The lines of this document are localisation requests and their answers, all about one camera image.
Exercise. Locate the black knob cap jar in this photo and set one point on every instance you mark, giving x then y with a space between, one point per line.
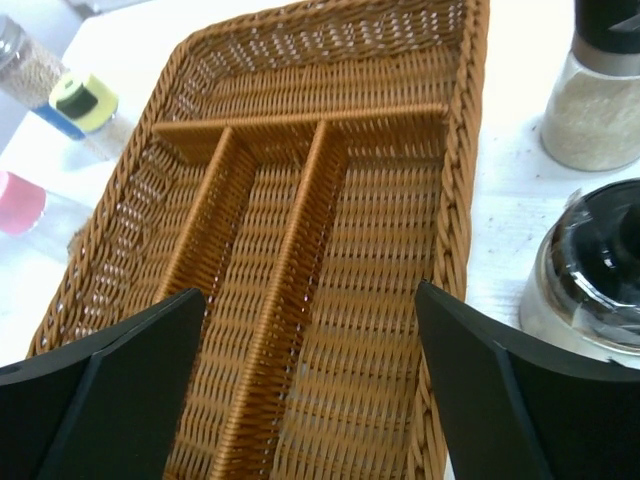
582 293

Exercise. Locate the brown wicker divided basket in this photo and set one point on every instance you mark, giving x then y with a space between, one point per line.
305 167

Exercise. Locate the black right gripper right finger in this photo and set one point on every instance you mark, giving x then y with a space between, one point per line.
515 407

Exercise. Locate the black cap sugar grinder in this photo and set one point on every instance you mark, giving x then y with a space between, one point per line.
591 121

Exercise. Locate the pink cap spice bottle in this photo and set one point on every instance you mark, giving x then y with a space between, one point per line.
22 203

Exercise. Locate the yellow cap spice bottle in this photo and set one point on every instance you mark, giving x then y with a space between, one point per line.
91 106

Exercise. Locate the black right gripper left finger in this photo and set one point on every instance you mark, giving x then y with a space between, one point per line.
105 406

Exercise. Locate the blue label silver cap bottle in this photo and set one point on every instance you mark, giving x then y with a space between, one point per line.
29 73

